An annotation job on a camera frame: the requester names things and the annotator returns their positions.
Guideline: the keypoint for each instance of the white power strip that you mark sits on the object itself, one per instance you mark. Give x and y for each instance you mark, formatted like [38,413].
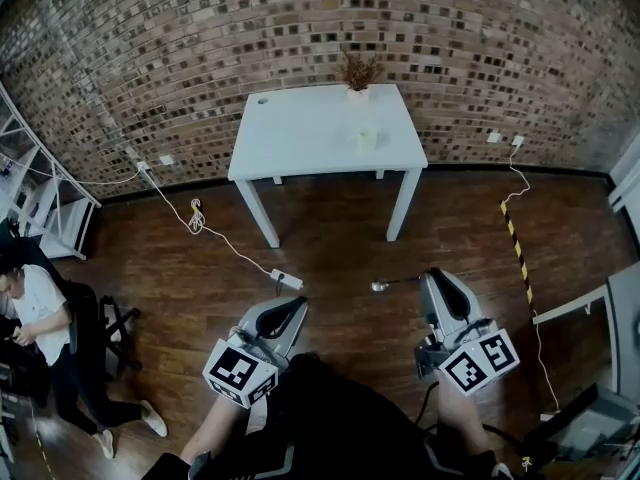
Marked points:
[287,278]

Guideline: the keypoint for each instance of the white metal shelf rack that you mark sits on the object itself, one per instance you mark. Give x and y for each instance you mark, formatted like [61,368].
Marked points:
[40,188]

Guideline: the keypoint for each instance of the person's black clothing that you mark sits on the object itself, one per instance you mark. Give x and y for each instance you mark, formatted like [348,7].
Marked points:
[340,418]

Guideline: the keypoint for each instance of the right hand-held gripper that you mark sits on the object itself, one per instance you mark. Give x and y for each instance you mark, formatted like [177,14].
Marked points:
[470,355]

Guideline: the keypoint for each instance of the white table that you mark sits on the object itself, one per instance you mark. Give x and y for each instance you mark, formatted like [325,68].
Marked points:
[325,133]

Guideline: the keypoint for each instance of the grey equipment case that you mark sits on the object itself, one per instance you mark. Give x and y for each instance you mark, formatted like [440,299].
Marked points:
[595,428]

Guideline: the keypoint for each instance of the white wall plug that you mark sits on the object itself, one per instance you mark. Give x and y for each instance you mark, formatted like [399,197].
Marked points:
[518,142]

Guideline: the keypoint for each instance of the person's left forearm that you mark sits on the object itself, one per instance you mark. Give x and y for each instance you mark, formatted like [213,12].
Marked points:
[212,430]

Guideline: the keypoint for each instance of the yellow black hazard tape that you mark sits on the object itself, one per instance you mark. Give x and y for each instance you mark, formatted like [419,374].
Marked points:
[517,253]

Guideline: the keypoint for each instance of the silver metal spoon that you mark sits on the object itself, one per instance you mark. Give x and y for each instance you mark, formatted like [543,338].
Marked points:
[381,285]

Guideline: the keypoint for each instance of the white cabinet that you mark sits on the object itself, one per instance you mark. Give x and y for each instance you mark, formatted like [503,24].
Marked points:
[627,178]

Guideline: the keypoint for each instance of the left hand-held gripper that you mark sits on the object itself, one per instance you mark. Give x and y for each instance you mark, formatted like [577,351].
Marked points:
[240,368]

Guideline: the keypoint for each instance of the person's right forearm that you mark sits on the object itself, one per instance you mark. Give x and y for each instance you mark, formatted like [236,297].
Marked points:
[462,418]

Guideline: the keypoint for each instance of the dried plant in white pot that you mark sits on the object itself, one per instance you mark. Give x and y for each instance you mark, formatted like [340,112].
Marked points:
[358,80]

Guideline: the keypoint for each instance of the black office chair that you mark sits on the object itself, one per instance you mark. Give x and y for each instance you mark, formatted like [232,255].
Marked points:
[95,318]

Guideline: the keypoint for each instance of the small white cup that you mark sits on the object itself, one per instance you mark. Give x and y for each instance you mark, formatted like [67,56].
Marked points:
[367,139]

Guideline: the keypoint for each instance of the white desk edge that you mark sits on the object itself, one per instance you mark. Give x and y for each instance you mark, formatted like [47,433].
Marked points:
[570,307]

